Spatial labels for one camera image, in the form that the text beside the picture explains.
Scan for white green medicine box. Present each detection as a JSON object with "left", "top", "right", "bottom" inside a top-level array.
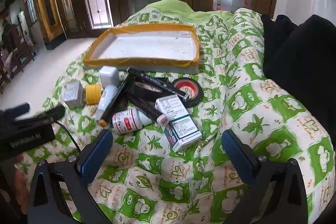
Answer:
[{"left": 165, "top": 115, "right": 202, "bottom": 153}]

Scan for small grey box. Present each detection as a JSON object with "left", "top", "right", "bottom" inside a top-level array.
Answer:
[{"left": 63, "top": 81, "right": 87, "bottom": 109}]

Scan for black tape roll red core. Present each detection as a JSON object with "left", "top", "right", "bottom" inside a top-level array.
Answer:
[{"left": 171, "top": 77, "right": 204, "bottom": 108}]

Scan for black pen pink cap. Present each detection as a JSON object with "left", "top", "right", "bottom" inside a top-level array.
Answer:
[{"left": 127, "top": 94, "right": 168, "bottom": 126}]

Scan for white medicine bottle red label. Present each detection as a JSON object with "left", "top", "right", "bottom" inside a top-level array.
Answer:
[{"left": 112, "top": 106, "right": 153, "bottom": 134}]

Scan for light green sheet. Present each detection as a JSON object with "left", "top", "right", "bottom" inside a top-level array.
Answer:
[{"left": 146, "top": 0, "right": 234, "bottom": 22}]

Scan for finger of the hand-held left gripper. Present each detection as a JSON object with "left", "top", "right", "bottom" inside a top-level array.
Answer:
[
  {"left": 0, "top": 102, "right": 31, "bottom": 120},
  {"left": 34, "top": 105, "right": 66, "bottom": 123}
]

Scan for black cloth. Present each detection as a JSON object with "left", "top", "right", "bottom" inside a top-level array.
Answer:
[{"left": 261, "top": 14, "right": 336, "bottom": 161}]

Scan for green printed blanket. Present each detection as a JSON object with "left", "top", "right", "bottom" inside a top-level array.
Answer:
[{"left": 24, "top": 6, "right": 336, "bottom": 224}]

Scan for black cable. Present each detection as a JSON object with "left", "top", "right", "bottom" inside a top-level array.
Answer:
[{"left": 54, "top": 119, "right": 82, "bottom": 155}]

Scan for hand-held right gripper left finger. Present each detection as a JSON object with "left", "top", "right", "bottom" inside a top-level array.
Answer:
[{"left": 26, "top": 130, "right": 114, "bottom": 224}]

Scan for black pen orange tip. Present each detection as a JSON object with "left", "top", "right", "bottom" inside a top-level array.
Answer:
[{"left": 98, "top": 74, "right": 133, "bottom": 128}]

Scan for black marker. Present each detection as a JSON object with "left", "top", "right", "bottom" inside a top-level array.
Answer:
[{"left": 127, "top": 67, "right": 190, "bottom": 102}]

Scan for yellow round jar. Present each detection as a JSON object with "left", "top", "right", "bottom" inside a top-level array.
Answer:
[{"left": 85, "top": 84, "right": 102, "bottom": 105}]

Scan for small white bottle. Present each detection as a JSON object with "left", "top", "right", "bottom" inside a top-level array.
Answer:
[{"left": 95, "top": 85, "right": 118, "bottom": 122}]

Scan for dark wooden furniture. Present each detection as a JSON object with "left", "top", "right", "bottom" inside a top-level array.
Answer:
[{"left": 0, "top": 22, "right": 37, "bottom": 94}]

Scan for white square container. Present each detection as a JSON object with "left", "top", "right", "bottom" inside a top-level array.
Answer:
[{"left": 99, "top": 66, "right": 120, "bottom": 86}]

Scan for yellow framed cabinet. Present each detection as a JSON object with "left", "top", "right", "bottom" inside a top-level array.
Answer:
[{"left": 31, "top": 0, "right": 69, "bottom": 51}]

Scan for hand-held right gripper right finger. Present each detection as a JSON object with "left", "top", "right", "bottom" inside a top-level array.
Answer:
[{"left": 222, "top": 130, "right": 309, "bottom": 224}]

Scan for white text-printed medicine box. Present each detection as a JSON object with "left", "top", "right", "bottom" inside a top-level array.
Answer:
[{"left": 155, "top": 94, "right": 192, "bottom": 122}]

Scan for black tape roll white core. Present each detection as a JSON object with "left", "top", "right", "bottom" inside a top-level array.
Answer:
[{"left": 130, "top": 77, "right": 168, "bottom": 102}]

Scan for white tray yellow tape rim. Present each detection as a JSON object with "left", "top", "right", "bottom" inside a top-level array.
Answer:
[{"left": 83, "top": 23, "right": 200, "bottom": 74}]

